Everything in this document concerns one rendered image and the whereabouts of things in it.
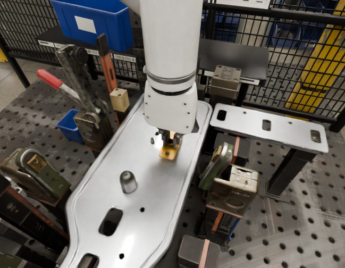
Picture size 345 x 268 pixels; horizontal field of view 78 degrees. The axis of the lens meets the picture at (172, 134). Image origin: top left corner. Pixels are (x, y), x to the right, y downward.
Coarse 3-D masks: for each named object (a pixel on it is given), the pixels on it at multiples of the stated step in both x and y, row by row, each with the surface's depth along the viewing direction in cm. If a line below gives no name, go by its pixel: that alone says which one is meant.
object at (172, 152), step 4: (172, 132) 53; (172, 136) 52; (168, 140) 50; (172, 140) 50; (168, 144) 50; (172, 144) 49; (164, 148) 50; (168, 148) 50; (172, 148) 50; (176, 148) 50; (160, 152) 49; (164, 152) 49; (168, 152) 49; (172, 152) 49; (176, 152) 49; (160, 156) 48; (164, 156) 48; (168, 156) 48; (172, 156) 48
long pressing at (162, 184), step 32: (128, 128) 56; (96, 160) 48; (128, 160) 49; (160, 160) 49; (192, 160) 49; (96, 192) 44; (160, 192) 44; (96, 224) 39; (128, 224) 39; (160, 224) 39; (64, 256) 36; (128, 256) 36; (160, 256) 36
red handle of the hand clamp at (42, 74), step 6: (42, 72) 47; (48, 72) 48; (42, 78) 47; (48, 78) 47; (54, 78) 48; (54, 84) 48; (60, 84) 48; (60, 90) 49; (66, 90) 48; (72, 90) 49; (72, 96) 49; (78, 96) 49; (78, 102) 50; (96, 108) 50
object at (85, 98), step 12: (60, 48) 40; (72, 48) 41; (84, 48) 40; (60, 60) 40; (72, 60) 42; (84, 60) 40; (72, 72) 42; (84, 72) 44; (72, 84) 44; (84, 84) 46; (84, 96) 46; (96, 96) 49
